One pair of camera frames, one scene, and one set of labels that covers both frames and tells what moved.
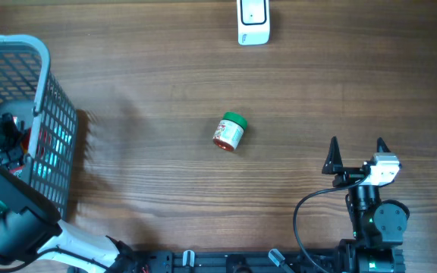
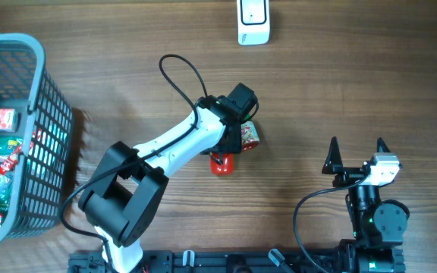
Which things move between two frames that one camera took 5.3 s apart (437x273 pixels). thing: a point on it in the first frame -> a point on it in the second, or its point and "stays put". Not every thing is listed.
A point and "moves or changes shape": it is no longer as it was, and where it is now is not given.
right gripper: [333, 164] stays put
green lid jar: [229, 131] moves or changes shape
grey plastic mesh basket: [14, 76] stays put
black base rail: [235, 261] stays put
